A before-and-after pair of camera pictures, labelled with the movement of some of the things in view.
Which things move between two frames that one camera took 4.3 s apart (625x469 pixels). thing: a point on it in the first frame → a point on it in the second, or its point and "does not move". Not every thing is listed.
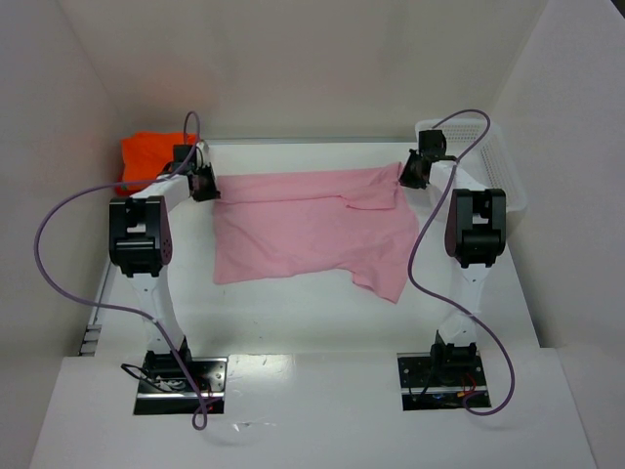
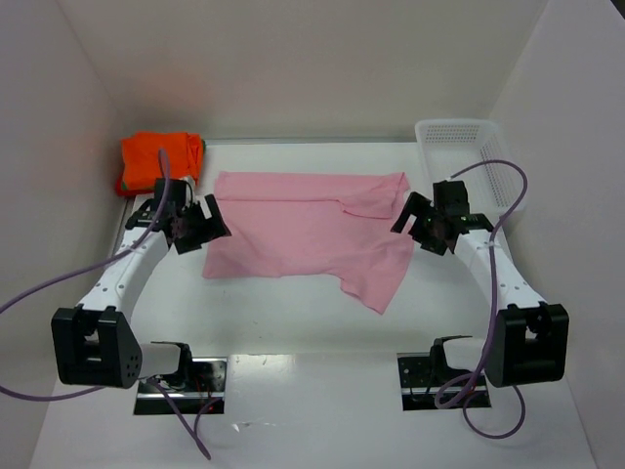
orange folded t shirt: [145, 154] does not move
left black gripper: [205, 184] → [200, 228]
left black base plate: [165, 389] does not move
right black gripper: [413, 170] → [423, 227]
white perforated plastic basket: [479, 148] does not move
